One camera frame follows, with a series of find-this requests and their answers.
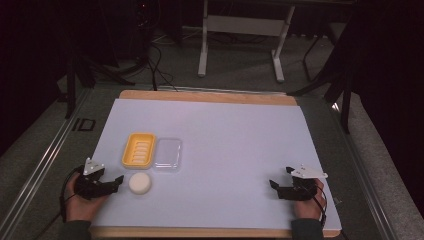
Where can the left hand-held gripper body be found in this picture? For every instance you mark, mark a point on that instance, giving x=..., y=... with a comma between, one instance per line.
x=87, y=186

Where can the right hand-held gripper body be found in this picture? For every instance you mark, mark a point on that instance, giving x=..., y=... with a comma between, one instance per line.
x=301, y=191

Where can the round white soap bar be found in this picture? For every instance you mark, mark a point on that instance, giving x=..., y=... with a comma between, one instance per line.
x=140, y=183

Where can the yellow soap dish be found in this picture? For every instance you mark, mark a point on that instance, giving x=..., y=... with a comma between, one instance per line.
x=139, y=150

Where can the person's right hand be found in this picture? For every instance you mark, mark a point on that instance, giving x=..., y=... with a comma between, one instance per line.
x=308, y=208

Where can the person's left hand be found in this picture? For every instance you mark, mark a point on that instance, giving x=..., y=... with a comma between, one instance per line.
x=80, y=208

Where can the white table mat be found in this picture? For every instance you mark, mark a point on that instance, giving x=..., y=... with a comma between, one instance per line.
x=233, y=160

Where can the clear plastic container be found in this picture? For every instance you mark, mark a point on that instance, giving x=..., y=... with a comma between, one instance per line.
x=167, y=155

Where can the black metal stand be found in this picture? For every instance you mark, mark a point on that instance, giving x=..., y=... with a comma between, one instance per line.
x=336, y=83

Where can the wooden table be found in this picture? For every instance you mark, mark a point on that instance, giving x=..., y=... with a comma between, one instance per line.
x=206, y=97

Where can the black tripod stand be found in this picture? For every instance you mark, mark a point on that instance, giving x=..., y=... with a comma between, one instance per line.
x=83, y=71

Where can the metal floor rail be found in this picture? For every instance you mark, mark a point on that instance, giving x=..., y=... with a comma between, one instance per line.
x=366, y=180
x=40, y=170

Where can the white desk frame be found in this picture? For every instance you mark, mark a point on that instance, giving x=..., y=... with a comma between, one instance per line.
x=245, y=25

